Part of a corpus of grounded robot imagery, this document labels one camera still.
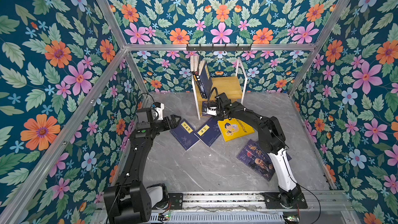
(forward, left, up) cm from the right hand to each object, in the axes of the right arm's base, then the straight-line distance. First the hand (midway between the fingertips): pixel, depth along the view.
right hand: (214, 109), depth 101 cm
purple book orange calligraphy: (-10, +6, +12) cm, 16 cm away
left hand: (-17, +21, +15) cm, 31 cm away
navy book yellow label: (-15, +19, -7) cm, 25 cm away
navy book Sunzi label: (-2, +6, +25) cm, 26 cm away
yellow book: (-12, -12, -6) cm, 18 cm away
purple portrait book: (-29, -22, -7) cm, 37 cm away
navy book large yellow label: (-13, +4, -7) cm, 15 cm away
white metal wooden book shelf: (+11, -14, +10) cm, 20 cm away
